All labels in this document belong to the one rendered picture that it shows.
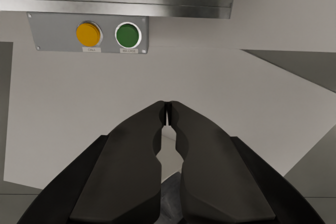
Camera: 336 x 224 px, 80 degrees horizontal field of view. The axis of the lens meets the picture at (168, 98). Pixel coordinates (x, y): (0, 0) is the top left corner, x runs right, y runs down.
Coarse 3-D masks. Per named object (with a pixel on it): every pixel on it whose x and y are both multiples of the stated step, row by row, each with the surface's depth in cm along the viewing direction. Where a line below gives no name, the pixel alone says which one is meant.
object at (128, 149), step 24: (144, 120) 10; (120, 144) 9; (144, 144) 9; (96, 168) 8; (120, 168) 8; (144, 168) 8; (96, 192) 7; (120, 192) 7; (144, 192) 7; (72, 216) 6; (96, 216) 6; (120, 216) 6; (144, 216) 7
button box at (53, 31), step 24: (48, 24) 36; (72, 24) 36; (96, 24) 36; (120, 24) 36; (144, 24) 36; (48, 48) 38; (72, 48) 38; (96, 48) 38; (120, 48) 38; (144, 48) 38
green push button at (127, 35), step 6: (126, 24) 36; (120, 30) 36; (126, 30) 36; (132, 30) 36; (120, 36) 36; (126, 36) 36; (132, 36) 36; (138, 36) 36; (120, 42) 37; (126, 42) 37; (132, 42) 37
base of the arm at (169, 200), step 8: (176, 176) 51; (168, 184) 48; (176, 184) 49; (168, 192) 47; (176, 192) 48; (160, 200) 48; (168, 200) 47; (176, 200) 47; (160, 208) 47; (168, 208) 47; (176, 208) 46; (160, 216) 46; (168, 216) 46; (176, 216) 46
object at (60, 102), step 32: (32, 64) 50; (64, 64) 50; (96, 64) 50; (128, 64) 50; (160, 64) 51; (192, 64) 51; (224, 64) 51; (256, 64) 51; (32, 96) 54; (64, 96) 54; (96, 96) 54; (128, 96) 55; (160, 96) 55; (192, 96) 55; (224, 96) 56; (256, 96) 56; (288, 96) 56; (320, 96) 57; (32, 128) 59; (64, 128) 59; (96, 128) 59; (224, 128) 61; (256, 128) 61; (288, 128) 62; (320, 128) 62; (32, 160) 65; (64, 160) 65; (288, 160) 68
